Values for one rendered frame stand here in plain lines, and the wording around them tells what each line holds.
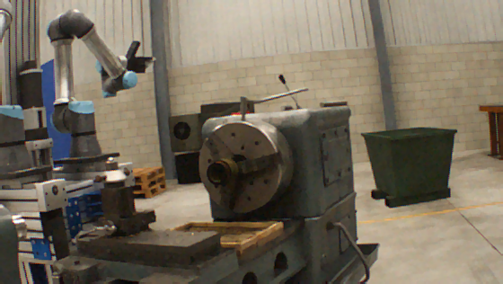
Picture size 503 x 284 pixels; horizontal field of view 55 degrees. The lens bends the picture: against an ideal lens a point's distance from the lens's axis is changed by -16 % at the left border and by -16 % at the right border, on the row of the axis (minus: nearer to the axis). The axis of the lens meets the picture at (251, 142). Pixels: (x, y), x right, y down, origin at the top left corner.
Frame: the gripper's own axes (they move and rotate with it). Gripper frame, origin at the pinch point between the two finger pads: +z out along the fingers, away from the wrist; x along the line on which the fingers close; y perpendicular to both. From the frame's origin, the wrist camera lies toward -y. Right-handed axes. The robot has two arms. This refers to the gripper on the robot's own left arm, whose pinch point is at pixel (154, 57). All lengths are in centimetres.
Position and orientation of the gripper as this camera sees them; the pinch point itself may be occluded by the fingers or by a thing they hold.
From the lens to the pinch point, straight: 275.1
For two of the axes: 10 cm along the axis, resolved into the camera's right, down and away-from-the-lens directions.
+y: -0.1, 9.9, 1.4
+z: 6.2, -1.0, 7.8
